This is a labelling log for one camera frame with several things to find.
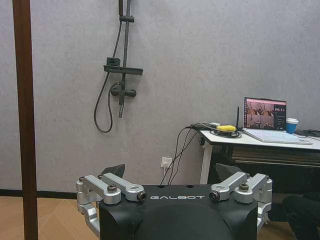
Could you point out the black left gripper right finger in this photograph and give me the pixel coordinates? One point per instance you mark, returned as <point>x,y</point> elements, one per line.
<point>246,185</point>

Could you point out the dark grey shower fixture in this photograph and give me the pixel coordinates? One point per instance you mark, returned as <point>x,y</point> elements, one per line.
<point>124,60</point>

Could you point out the white desk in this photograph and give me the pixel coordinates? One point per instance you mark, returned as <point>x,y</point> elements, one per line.
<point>250,150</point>

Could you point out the open silver laptop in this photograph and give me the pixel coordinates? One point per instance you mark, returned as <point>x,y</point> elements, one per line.
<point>270,125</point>

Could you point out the black item on desk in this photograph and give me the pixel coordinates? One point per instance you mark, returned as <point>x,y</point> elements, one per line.
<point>308,132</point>

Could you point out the blue and white paper cup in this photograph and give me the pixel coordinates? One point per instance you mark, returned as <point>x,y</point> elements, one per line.
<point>292,125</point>

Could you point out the yellow handheld device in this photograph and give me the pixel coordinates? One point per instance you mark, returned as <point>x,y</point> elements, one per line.
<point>226,128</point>

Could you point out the brown wooden pole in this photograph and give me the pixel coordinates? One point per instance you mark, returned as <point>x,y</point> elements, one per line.
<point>25,120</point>

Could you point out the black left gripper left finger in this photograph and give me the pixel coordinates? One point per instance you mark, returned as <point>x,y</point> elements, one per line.
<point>100,186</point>

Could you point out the white wall socket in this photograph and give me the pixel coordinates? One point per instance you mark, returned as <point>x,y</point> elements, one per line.
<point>166,162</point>

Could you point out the black antenna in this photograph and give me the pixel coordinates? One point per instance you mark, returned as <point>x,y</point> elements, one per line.
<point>237,118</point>

